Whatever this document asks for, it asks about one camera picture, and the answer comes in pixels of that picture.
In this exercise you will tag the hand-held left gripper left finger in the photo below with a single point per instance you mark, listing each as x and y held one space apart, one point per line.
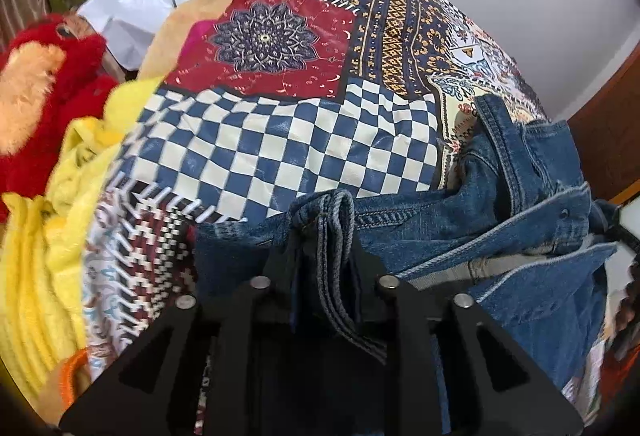
282 276

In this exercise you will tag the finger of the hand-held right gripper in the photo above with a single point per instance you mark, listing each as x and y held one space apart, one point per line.
620 223

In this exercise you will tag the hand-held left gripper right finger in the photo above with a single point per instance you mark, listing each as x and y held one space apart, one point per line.
371 277

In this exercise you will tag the blue denim jacket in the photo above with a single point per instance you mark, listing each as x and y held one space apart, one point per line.
450 216

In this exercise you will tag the wooden wardrobe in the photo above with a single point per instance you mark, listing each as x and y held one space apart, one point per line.
610 135

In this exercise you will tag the patchwork printed bedspread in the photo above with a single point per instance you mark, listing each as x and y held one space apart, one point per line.
280 150

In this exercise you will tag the yellow blanket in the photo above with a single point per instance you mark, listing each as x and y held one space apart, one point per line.
40 266

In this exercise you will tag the red plush toy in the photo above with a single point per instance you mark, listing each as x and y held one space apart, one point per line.
75 60

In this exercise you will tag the white cloth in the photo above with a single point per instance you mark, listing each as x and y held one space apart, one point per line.
135 15

